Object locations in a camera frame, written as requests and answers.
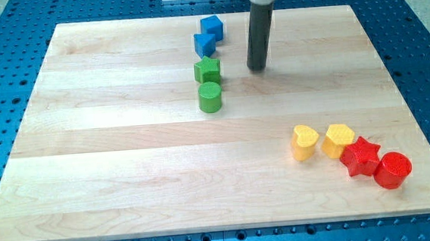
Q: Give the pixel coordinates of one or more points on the yellow pentagon block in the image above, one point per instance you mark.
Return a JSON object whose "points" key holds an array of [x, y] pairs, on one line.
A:
{"points": [[338, 136]]}

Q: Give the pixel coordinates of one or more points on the light wooden board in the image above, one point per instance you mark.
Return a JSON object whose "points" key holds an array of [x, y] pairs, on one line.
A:
{"points": [[113, 144]]}

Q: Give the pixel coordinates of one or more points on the green star block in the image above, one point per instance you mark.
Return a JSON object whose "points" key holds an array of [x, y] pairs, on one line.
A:
{"points": [[207, 70]]}

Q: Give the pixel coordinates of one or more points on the blue cube block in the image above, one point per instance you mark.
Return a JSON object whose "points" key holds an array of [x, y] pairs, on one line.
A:
{"points": [[212, 25]]}

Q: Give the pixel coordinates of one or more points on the blue triangle block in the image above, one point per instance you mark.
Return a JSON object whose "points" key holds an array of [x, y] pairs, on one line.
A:
{"points": [[205, 44]]}

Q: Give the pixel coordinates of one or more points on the yellow heart block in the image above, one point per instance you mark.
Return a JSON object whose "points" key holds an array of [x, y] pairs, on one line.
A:
{"points": [[303, 142]]}

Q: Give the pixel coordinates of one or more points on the green cylinder block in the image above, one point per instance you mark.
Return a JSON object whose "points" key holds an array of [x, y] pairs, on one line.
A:
{"points": [[210, 97]]}

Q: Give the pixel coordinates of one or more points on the red cylinder block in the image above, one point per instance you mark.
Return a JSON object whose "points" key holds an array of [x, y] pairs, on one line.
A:
{"points": [[392, 170]]}

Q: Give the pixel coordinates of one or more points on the red star block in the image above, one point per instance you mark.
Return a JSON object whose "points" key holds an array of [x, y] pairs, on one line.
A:
{"points": [[361, 157]]}

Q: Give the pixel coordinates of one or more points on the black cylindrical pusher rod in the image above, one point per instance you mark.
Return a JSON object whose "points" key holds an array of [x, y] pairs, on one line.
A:
{"points": [[259, 33]]}

